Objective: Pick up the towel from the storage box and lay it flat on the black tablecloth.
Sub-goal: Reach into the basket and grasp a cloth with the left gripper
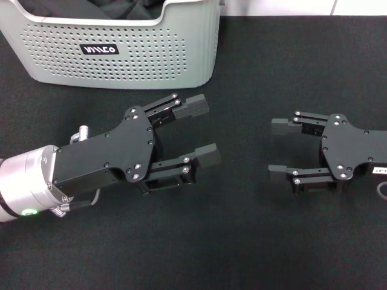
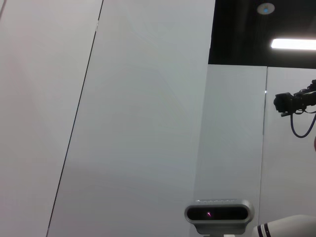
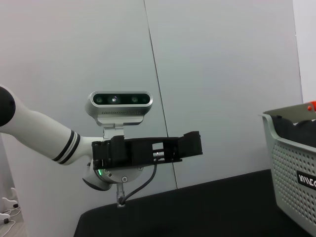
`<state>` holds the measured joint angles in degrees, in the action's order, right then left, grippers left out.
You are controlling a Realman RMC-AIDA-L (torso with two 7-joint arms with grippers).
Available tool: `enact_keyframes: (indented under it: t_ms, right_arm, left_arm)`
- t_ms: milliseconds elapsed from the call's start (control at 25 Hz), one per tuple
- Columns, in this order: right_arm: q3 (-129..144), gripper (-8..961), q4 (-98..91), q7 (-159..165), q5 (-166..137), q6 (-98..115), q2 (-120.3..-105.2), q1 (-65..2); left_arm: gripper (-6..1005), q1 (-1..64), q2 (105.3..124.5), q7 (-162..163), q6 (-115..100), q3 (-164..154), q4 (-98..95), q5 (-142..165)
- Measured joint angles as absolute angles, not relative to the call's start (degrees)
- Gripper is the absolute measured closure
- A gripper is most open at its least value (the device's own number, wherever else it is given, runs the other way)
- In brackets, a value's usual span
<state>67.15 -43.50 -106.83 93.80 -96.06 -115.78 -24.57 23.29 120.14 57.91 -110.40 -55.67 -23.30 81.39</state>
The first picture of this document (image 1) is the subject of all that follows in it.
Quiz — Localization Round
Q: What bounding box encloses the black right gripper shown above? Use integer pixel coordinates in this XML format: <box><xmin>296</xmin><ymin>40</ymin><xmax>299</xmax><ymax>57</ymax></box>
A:
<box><xmin>267</xmin><ymin>110</ymin><xmax>387</xmax><ymax>196</ymax></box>

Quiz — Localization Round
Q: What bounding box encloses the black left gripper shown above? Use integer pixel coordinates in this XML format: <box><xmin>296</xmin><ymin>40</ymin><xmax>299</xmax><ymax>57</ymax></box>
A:
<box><xmin>53</xmin><ymin>106</ymin><xmax>164</xmax><ymax>199</ymax></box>

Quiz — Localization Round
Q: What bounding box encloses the grey perforated plastic storage box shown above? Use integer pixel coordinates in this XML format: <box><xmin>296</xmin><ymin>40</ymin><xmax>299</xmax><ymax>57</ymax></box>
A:
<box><xmin>0</xmin><ymin>0</ymin><xmax>226</xmax><ymax>90</ymax></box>

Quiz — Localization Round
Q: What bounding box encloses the black tablecloth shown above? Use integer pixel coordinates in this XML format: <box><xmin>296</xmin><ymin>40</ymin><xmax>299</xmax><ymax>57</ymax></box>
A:
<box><xmin>0</xmin><ymin>14</ymin><xmax>387</xmax><ymax>290</ymax></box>

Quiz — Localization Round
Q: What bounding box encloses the silver knurled connector plug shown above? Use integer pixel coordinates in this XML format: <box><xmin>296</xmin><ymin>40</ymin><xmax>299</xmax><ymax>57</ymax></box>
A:
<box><xmin>71</xmin><ymin>125</ymin><xmax>91</xmax><ymax>143</ymax></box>

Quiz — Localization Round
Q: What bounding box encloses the dark crumpled cloth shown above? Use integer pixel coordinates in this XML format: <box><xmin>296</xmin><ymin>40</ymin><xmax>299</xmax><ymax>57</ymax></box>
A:
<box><xmin>18</xmin><ymin>0</ymin><xmax>169</xmax><ymax>21</ymax></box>

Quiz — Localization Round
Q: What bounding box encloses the left gripper cable with plug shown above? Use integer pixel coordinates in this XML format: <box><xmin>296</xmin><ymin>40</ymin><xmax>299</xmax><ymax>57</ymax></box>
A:
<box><xmin>51</xmin><ymin>187</ymin><xmax>101</xmax><ymax>218</ymax></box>

